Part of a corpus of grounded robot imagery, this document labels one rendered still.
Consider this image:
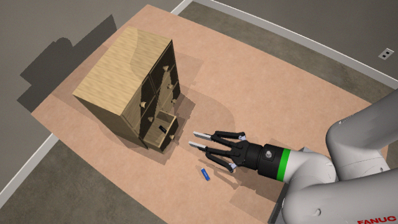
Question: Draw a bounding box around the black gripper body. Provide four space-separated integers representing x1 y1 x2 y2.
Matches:
229 140 263 170

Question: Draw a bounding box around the small wooden chest of drawers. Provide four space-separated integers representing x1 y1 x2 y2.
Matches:
72 26 180 150

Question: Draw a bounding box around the blue aa battery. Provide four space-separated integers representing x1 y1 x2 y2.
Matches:
201 168 210 180

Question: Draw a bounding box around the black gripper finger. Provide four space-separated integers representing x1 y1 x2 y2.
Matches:
193 131 246 149
188 141 240 173

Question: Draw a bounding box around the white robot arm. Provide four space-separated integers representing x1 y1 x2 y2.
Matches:
257 89 398 224

